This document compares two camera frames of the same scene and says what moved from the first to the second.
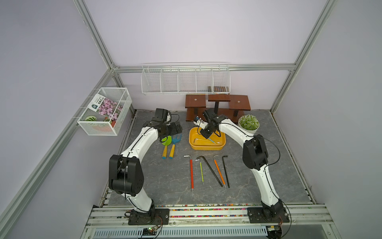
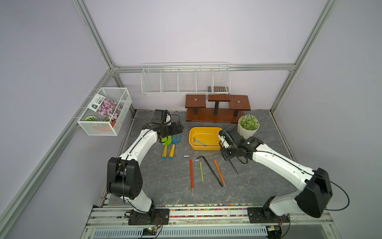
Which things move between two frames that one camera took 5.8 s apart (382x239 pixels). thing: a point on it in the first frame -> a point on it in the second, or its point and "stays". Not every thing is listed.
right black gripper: [206, 134] -> [225, 155]
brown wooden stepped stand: [232, 106] stays
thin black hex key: [223, 158] -> [233, 167]
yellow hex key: [196, 139] stays
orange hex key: [219, 171] stays
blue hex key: [212, 141] -> [196, 140]
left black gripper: [174, 131] stays
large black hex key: [202, 157] stays
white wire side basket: [105, 112] stays
